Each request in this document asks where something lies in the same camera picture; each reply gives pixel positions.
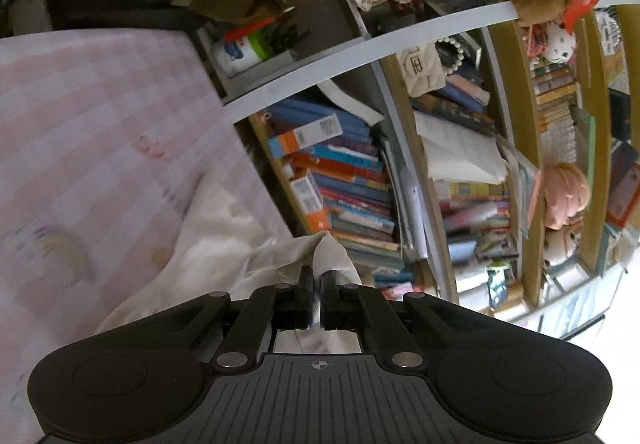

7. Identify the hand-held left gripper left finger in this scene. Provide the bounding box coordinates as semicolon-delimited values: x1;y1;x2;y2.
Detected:
170;264;315;372

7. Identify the pink checked printed mat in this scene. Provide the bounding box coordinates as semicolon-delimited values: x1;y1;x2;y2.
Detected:
0;29;296;444

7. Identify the blue orange usmile box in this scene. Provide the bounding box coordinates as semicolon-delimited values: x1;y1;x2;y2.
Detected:
267;114;343;160

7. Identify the row of colourful books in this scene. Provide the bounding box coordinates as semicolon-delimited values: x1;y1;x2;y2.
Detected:
265;96;416;290

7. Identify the pearl necklace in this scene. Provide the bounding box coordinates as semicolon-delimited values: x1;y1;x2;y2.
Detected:
435;36;473;75

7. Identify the white cup green lid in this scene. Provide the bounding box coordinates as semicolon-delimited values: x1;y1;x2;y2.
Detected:
214;31;275;77

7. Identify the row of small books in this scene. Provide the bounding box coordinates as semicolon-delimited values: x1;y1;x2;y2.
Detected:
530;64;583;165

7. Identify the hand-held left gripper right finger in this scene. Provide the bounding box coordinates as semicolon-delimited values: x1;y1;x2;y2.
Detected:
320;269;461;370

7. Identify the beige embossed bag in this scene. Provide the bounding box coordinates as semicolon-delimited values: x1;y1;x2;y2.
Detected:
397;44;451;97

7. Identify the pile of books and papers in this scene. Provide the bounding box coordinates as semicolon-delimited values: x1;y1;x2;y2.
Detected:
410;59;543;312

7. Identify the cream t-shirt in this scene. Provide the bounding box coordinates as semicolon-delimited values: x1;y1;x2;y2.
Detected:
92;171;363;355

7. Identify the long white orange box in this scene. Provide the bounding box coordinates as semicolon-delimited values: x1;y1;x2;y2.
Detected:
290;174;332;234

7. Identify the pink shell plush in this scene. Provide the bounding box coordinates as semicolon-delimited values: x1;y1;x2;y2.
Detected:
542;163;591;230

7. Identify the wooden white bookshelf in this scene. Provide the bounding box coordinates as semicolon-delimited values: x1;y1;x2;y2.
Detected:
195;0;640;340

